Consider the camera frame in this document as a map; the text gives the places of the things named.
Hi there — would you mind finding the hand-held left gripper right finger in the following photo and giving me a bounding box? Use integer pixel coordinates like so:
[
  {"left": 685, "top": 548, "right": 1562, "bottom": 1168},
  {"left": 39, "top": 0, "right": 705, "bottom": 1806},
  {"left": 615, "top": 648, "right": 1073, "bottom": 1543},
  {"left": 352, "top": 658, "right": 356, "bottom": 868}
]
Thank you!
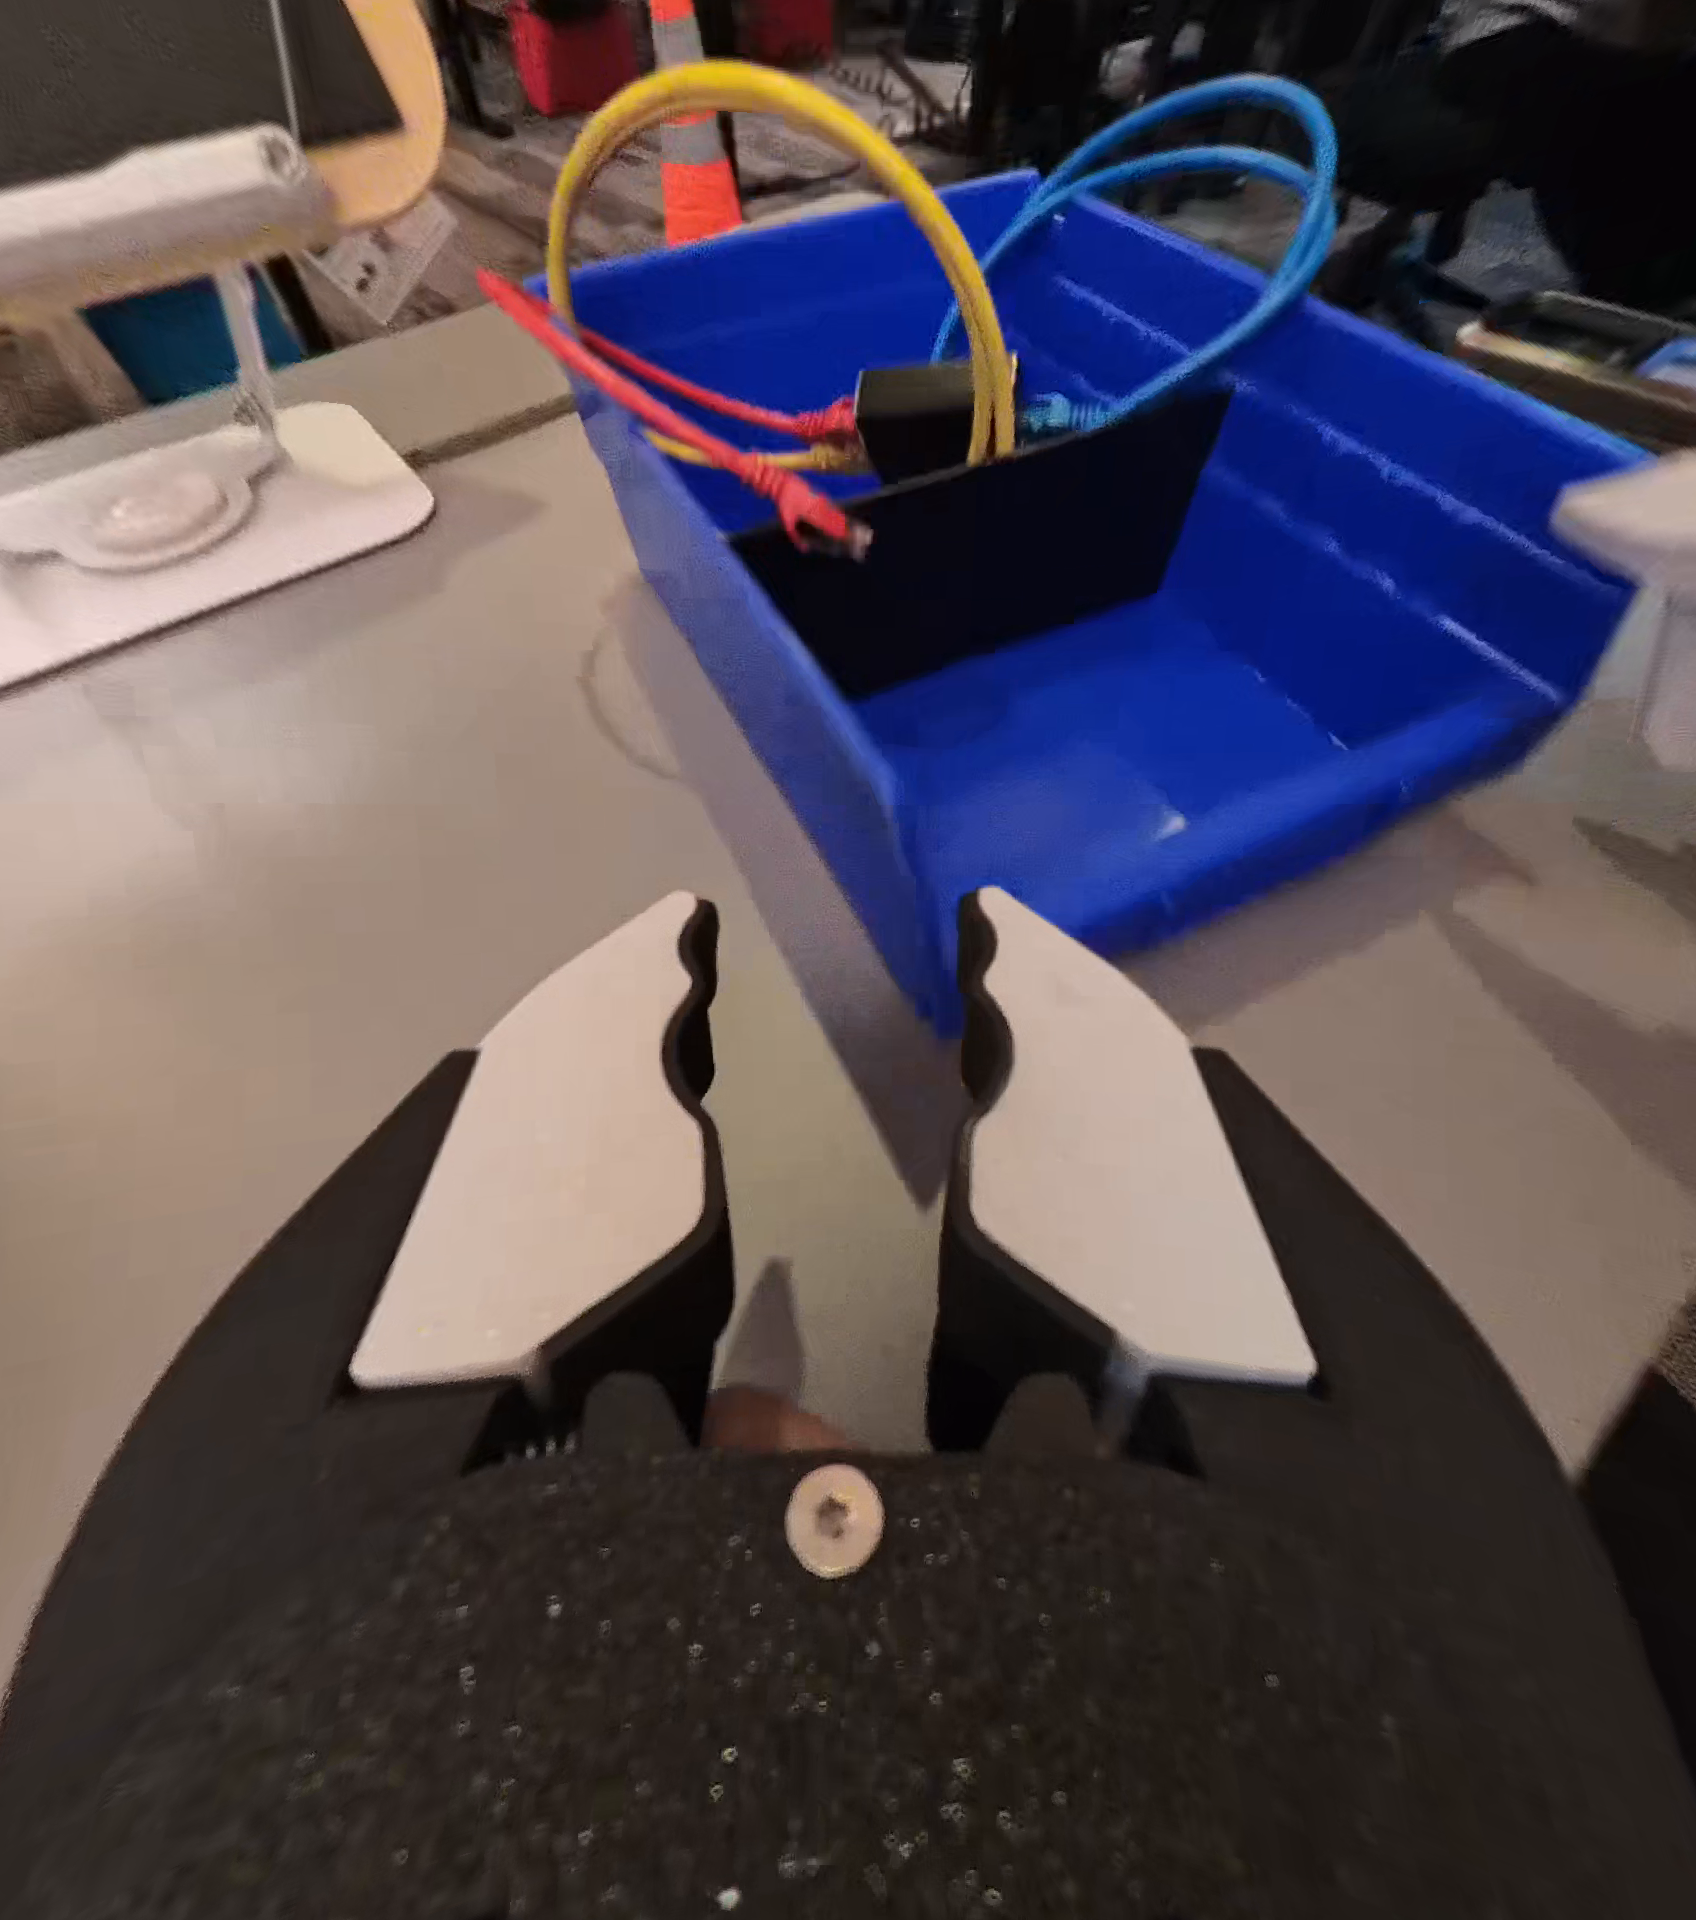
[{"left": 926, "top": 883, "right": 1320, "bottom": 1450}]

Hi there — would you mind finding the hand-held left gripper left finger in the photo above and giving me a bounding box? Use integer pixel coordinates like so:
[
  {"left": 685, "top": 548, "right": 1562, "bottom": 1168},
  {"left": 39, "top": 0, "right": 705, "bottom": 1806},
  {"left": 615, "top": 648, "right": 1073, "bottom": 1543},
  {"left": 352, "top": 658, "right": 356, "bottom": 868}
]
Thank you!
[{"left": 347, "top": 892, "right": 740, "bottom": 1411}]

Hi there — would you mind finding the blue plastic bin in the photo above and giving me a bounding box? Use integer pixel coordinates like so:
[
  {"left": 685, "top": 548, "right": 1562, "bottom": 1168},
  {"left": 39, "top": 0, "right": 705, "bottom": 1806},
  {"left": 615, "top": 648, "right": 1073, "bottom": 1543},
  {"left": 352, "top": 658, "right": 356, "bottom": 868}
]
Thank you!
[{"left": 523, "top": 168, "right": 1645, "bottom": 1037}]

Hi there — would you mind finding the blue ethernet cable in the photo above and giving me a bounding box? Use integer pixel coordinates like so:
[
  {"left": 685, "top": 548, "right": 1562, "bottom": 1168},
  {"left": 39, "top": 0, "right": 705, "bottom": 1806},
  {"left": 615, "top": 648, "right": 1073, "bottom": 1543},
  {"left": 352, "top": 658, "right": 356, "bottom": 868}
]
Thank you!
[{"left": 931, "top": 74, "right": 1340, "bottom": 439}]

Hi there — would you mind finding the red ethernet cable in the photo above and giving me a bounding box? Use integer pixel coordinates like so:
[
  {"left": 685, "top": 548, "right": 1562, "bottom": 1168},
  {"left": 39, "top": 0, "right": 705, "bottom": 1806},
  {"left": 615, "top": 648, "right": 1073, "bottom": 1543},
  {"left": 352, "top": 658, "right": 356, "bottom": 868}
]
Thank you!
[{"left": 476, "top": 270, "right": 875, "bottom": 563}]

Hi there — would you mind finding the black ethernet splitter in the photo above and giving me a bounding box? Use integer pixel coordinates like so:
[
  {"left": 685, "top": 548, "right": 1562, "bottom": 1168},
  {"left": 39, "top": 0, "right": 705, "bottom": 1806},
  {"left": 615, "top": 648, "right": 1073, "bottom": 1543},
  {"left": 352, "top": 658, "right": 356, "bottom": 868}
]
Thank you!
[{"left": 851, "top": 359, "right": 1004, "bottom": 482}]

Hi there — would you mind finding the yellow ethernet cable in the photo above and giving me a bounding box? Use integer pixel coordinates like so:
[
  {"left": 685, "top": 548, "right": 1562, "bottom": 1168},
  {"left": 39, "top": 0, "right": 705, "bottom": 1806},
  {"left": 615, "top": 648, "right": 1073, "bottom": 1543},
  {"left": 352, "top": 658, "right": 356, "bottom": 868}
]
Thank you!
[{"left": 548, "top": 60, "right": 1017, "bottom": 474}]

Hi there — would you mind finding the metal tray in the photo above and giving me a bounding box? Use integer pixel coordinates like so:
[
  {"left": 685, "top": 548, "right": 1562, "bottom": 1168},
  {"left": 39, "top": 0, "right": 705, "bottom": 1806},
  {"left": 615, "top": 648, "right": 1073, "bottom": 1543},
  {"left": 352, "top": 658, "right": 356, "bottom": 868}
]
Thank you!
[{"left": 1454, "top": 288, "right": 1696, "bottom": 460}]

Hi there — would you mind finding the black bin divider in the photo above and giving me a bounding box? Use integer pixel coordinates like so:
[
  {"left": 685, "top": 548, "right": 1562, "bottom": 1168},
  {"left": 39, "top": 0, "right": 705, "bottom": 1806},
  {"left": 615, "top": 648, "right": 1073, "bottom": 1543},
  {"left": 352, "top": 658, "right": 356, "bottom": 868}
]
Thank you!
[{"left": 729, "top": 392, "right": 1231, "bottom": 700}]

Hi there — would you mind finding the white tablet stand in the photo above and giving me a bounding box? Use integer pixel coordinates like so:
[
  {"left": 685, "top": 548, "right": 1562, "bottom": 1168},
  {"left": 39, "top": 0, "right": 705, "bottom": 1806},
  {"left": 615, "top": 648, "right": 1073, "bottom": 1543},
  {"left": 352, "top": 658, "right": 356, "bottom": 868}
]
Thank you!
[{"left": 0, "top": 124, "right": 438, "bottom": 704}]

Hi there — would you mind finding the blue bag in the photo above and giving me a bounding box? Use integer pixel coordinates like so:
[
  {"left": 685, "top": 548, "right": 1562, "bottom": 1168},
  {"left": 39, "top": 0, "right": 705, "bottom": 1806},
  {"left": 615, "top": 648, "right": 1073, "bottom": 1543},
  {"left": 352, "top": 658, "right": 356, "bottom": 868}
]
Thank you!
[{"left": 82, "top": 275, "right": 308, "bottom": 408}]

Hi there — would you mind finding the printed paper sign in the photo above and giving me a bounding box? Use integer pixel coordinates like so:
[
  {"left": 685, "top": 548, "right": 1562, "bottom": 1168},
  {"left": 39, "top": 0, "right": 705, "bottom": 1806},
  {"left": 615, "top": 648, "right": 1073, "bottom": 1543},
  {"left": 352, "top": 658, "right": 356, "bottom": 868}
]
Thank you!
[{"left": 308, "top": 193, "right": 460, "bottom": 324}]

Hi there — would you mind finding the orange traffic cone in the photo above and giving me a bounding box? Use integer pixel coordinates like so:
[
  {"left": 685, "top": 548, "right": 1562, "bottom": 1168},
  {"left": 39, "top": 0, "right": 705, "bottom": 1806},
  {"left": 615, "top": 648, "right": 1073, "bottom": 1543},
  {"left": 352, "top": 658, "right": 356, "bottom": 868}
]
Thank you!
[{"left": 643, "top": 0, "right": 748, "bottom": 246}]

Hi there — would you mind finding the red storage box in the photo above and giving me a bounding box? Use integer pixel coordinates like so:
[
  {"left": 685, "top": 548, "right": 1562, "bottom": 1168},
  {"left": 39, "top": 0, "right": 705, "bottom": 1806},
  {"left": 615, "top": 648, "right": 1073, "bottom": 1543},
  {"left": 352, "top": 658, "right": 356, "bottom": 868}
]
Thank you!
[{"left": 506, "top": 0, "right": 640, "bottom": 114}]

